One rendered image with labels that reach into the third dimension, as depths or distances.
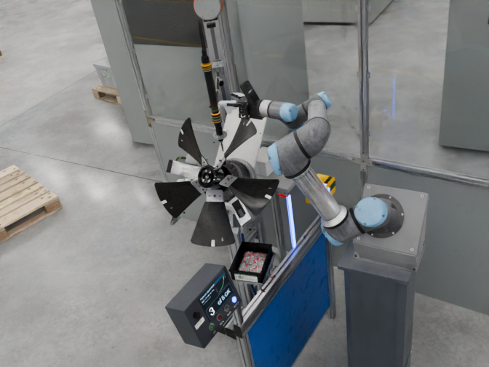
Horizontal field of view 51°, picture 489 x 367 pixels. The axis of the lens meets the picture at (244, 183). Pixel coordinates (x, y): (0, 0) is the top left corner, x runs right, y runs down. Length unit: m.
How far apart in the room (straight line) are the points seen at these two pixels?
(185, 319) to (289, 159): 0.69
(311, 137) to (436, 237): 1.52
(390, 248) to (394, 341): 0.52
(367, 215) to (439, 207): 1.05
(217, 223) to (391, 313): 0.94
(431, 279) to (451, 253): 0.27
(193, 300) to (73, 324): 2.04
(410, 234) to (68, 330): 2.49
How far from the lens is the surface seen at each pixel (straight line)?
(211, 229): 2.60
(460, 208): 2.99
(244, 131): 2.57
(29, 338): 3.94
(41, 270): 4.44
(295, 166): 1.86
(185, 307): 1.89
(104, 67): 6.93
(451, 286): 3.39
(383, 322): 2.50
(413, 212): 2.23
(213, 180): 2.56
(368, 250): 2.28
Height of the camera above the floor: 2.60
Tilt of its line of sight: 34 degrees down
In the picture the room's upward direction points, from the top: 10 degrees counter-clockwise
